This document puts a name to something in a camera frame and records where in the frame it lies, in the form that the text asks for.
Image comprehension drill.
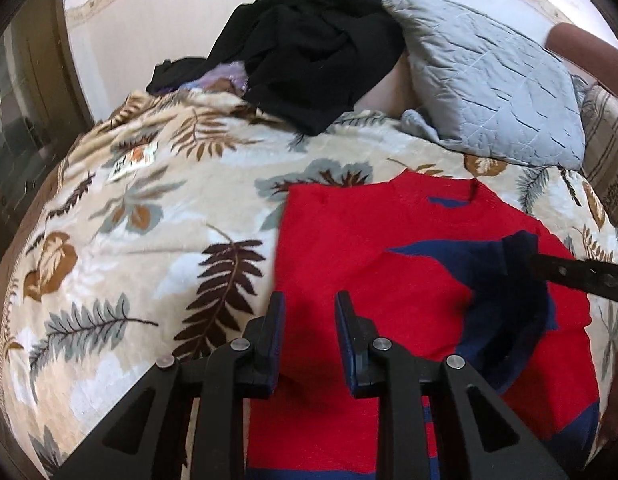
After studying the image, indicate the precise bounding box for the brown headboard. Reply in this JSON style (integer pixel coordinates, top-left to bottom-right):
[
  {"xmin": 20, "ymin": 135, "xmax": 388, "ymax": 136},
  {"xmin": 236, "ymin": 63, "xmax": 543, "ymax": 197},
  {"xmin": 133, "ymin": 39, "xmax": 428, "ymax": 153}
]
[{"xmin": 546, "ymin": 22, "xmax": 618, "ymax": 92}]

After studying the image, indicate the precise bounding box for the black clothing pile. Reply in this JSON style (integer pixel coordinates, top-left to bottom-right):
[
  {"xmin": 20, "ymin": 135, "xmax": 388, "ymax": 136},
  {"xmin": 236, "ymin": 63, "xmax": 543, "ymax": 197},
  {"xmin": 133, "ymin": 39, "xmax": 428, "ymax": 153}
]
[{"xmin": 146, "ymin": 0, "xmax": 407, "ymax": 137}]

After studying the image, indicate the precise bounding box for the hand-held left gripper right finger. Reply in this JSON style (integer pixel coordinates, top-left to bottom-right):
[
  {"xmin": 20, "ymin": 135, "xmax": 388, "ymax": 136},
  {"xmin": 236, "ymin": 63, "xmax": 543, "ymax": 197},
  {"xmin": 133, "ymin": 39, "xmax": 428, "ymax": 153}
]
[{"xmin": 335, "ymin": 290, "xmax": 570, "ymax": 480}]

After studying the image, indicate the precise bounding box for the purple cloth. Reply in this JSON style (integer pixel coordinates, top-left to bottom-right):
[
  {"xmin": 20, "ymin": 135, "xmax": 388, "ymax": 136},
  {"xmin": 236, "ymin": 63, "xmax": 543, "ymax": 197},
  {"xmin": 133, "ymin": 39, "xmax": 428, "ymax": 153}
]
[{"xmin": 179, "ymin": 60, "xmax": 250, "ymax": 97}]

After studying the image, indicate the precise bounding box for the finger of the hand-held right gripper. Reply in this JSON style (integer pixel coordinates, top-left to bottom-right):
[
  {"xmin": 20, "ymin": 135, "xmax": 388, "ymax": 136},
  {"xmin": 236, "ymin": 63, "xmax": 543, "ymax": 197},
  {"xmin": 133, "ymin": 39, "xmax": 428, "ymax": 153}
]
[{"xmin": 531, "ymin": 254, "xmax": 618, "ymax": 307}]

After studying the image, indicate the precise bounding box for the red and navy sweater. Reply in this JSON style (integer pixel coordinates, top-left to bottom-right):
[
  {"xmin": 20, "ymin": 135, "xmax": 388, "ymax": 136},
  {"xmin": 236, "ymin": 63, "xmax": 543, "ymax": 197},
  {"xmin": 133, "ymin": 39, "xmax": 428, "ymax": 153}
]
[{"xmin": 246, "ymin": 170, "xmax": 602, "ymax": 480}]

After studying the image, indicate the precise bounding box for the wooden glass door cabinet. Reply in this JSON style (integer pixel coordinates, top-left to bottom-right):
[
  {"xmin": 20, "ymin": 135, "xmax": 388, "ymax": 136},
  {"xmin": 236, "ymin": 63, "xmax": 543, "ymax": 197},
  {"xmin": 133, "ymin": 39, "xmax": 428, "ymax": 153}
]
[{"xmin": 0, "ymin": 0, "xmax": 96, "ymax": 243}]

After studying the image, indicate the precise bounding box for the grey quilted pillow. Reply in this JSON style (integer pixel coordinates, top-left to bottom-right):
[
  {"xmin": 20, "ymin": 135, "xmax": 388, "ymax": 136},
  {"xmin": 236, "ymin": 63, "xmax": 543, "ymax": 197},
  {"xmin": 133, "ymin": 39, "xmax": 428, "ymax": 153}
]
[{"xmin": 381, "ymin": 0, "xmax": 587, "ymax": 171}]

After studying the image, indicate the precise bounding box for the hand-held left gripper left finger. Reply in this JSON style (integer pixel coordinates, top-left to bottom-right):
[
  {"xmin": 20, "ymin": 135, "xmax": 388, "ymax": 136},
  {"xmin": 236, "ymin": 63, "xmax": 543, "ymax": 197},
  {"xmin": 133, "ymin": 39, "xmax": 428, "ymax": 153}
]
[{"xmin": 51, "ymin": 291, "xmax": 288, "ymax": 480}]

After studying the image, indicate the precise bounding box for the white blanket label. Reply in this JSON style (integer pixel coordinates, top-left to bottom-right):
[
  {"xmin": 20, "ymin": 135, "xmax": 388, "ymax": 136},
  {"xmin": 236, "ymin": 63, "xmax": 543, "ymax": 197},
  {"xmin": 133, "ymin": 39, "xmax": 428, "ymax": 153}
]
[{"xmin": 109, "ymin": 142, "xmax": 158, "ymax": 182}]

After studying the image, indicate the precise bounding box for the leaf print blanket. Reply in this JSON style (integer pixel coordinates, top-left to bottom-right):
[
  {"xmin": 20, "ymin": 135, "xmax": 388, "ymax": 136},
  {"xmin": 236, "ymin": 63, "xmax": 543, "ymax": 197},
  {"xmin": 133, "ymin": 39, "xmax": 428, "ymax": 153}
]
[{"xmin": 0, "ymin": 87, "xmax": 618, "ymax": 480}]

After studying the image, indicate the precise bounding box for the striped cushion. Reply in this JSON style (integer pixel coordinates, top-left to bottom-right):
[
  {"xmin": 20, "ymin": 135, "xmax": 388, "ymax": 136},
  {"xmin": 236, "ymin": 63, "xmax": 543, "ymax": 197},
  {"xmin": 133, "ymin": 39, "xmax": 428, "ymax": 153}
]
[{"xmin": 581, "ymin": 82, "xmax": 618, "ymax": 223}]

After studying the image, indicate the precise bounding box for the beige pillow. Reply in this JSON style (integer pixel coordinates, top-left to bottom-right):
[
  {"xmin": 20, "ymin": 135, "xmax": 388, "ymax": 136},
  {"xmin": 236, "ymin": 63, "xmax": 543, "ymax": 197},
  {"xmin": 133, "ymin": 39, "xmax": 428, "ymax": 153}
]
[{"xmin": 356, "ymin": 52, "xmax": 424, "ymax": 113}]

